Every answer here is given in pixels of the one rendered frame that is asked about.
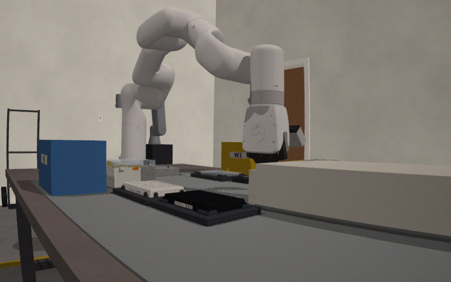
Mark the blue box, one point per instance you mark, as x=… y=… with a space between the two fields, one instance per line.
x=73 y=167

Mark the yellow bin with label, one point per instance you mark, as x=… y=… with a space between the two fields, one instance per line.
x=233 y=158

